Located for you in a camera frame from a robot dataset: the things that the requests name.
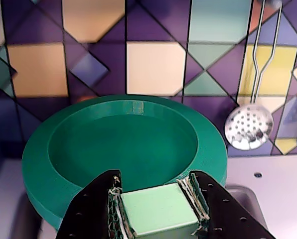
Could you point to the blue wooden toy kitchen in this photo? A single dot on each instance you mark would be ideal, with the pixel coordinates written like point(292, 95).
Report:
point(153, 69)

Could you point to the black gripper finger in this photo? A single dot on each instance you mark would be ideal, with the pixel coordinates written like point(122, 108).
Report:
point(220, 211)
point(91, 206)

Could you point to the silver toy sink basin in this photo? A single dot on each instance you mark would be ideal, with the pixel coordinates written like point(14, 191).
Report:
point(243, 201)

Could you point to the silver toy skimmer spoon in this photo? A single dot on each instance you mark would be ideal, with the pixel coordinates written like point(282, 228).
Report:
point(248, 129)

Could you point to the large green round bowl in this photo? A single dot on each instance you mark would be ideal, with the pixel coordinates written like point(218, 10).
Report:
point(113, 149)

